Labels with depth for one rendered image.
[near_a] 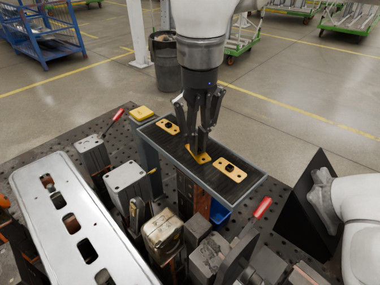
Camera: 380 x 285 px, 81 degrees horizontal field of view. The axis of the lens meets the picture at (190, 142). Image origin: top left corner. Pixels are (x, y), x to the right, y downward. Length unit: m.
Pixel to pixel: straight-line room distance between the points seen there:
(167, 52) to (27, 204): 2.51
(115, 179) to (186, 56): 0.37
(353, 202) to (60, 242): 0.84
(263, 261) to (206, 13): 0.42
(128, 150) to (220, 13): 1.04
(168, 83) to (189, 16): 2.86
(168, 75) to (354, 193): 2.70
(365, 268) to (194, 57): 0.63
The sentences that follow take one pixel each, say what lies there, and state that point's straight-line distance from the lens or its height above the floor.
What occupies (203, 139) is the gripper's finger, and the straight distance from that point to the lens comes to 0.56.
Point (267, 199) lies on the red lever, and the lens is 0.54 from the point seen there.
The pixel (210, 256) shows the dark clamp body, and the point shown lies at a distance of 0.54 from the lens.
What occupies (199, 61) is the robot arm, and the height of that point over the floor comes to 1.42.
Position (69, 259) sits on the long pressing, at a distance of 0.68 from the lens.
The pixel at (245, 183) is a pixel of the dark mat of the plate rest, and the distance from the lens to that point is 0.54.
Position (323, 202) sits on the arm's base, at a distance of 0.91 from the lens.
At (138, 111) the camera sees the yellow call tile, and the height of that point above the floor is 1.16.
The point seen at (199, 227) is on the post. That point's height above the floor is 1.10.
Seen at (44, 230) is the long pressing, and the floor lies 1.00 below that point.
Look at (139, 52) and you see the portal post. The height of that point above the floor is 0.23.
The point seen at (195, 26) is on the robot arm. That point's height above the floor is 1.48.
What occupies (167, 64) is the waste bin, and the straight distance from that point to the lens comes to 3.11.
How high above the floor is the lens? 1.57
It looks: 41 degrees down
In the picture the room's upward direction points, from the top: straight up
